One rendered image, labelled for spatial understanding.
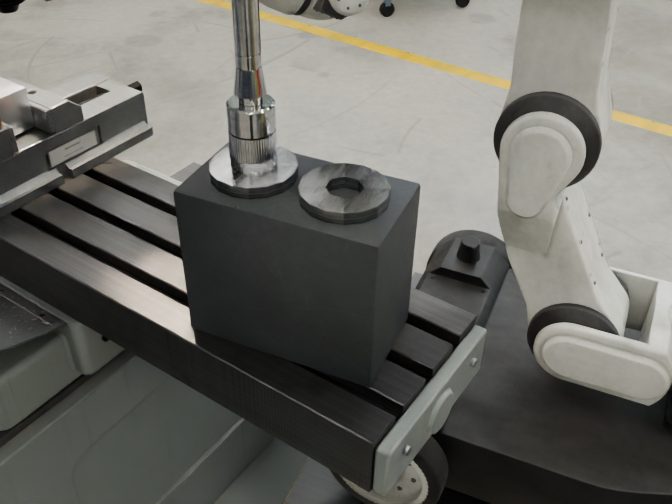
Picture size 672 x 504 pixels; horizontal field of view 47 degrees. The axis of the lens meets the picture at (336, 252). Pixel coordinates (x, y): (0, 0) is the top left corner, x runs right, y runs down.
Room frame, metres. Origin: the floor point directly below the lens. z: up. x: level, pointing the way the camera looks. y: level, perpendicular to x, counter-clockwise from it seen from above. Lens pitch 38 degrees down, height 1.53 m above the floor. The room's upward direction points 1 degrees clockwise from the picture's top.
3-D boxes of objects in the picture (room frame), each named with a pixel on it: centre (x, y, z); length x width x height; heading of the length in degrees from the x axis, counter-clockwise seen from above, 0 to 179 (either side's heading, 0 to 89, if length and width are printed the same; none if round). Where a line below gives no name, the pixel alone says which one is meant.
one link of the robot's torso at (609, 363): (0.91, -0.44, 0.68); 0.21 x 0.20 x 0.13; 67
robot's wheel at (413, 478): (0.78, -0.09, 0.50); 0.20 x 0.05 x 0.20; 67
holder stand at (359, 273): (0.65, 0.04, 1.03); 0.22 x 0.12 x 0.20; 67
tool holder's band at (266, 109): (0.67, 0.08, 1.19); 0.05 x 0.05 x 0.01
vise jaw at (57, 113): (1.00, 0.44, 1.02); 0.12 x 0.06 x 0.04; 56
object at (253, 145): (0.67, 0.08, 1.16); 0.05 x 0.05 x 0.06
